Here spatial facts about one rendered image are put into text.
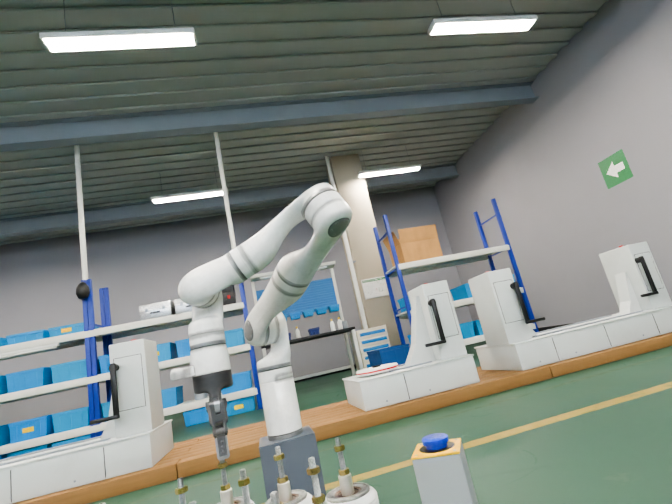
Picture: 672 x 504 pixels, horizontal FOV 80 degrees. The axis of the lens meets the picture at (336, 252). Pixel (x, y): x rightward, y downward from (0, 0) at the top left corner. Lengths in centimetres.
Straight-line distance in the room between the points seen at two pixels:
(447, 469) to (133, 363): 232
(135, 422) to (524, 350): 254
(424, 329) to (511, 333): 63
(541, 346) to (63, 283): 894
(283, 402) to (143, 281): 849
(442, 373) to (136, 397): 190
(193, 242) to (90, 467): 715
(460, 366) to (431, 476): 226
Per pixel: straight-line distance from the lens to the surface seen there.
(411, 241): 591
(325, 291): 672
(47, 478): 288
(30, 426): 586
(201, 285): 84
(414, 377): 277
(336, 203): 83
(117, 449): 275
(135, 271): 958
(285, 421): 111
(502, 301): 318
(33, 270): 1032
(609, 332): 360
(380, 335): 620
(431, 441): 67
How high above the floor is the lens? 49
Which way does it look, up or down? 13 degrees up
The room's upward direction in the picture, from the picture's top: 12 degrees counter-clockwise
